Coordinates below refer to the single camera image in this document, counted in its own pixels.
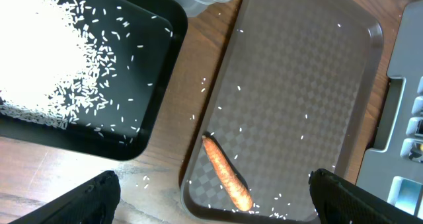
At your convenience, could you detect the white rice pile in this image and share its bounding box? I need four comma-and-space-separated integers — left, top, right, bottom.
1, 0, 117, 130

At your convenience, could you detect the grey dishwasher rack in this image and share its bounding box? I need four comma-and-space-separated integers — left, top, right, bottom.
356, 1, 422, 218

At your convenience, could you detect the black rectangular tray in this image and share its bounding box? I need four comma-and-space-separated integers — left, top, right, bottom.
1, 0, 188, 161

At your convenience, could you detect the dark brown serving tray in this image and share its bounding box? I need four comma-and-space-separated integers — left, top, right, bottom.
181, 0, 383, 223

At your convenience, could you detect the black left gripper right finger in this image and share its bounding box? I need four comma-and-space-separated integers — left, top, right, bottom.
308, 168, 422, 224

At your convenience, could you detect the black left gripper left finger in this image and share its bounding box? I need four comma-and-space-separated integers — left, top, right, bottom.
11, 170, 121, 224

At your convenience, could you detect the orange carrot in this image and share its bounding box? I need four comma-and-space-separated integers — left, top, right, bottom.
202, 135, 253, 211

